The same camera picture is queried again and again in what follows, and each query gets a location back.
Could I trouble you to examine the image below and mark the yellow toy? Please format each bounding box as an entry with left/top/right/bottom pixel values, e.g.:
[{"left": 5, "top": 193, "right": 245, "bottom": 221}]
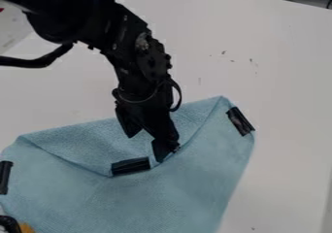
[{"left": 17, "top": 222, "right": 37, "bottom": 233}]

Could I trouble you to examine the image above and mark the light blue cloth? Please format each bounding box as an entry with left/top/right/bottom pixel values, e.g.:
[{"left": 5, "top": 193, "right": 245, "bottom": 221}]
[{"left": 0, "top": 95, "right": 257, "bottom": 233}]

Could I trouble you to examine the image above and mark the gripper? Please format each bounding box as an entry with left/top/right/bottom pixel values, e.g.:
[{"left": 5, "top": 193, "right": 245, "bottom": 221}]
[{"left": 111, "top": 77, "right": 183, "bottom": 164}]

